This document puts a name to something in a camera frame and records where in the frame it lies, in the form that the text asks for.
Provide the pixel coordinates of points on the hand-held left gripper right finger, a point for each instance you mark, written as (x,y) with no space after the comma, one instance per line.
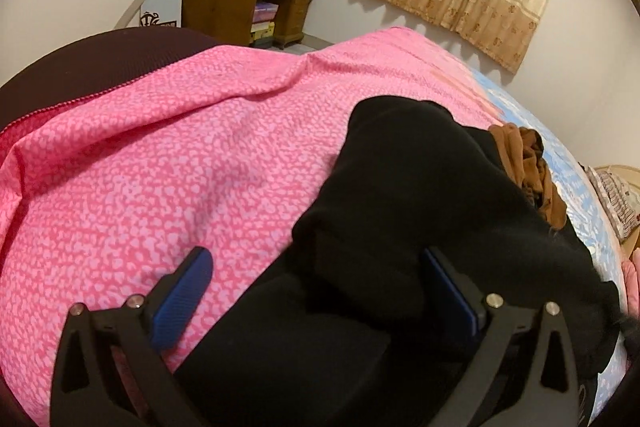
(450,302)

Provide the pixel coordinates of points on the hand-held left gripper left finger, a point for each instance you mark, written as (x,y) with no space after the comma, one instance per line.
(182,294)

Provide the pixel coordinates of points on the black garment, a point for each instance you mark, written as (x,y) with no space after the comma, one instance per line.
(400,227)

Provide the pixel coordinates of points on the pink spotted quilt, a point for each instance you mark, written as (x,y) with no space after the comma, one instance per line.
(165,167)

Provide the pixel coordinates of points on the brown garment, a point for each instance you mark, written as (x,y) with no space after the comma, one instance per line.
(535,172)

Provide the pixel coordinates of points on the pink and blue printed blanket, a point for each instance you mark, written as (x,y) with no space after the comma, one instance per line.
(580,207)

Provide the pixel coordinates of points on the pink cloth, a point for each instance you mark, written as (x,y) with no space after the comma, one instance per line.
(632,277)

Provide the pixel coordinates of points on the striped pillow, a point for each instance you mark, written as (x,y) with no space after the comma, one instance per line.
(617,202)

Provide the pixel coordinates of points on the beige wooden headboard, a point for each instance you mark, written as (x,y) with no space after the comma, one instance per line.
(617,169)

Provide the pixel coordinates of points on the dark maroon cloth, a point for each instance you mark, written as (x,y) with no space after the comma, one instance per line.
(75,67)

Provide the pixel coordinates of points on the yellow box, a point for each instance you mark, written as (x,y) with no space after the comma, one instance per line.
(262,33)

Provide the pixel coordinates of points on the white paper bag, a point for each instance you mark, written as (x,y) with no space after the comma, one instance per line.
(162,9)

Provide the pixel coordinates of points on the purple box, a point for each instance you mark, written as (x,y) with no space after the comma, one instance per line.
(265,13)

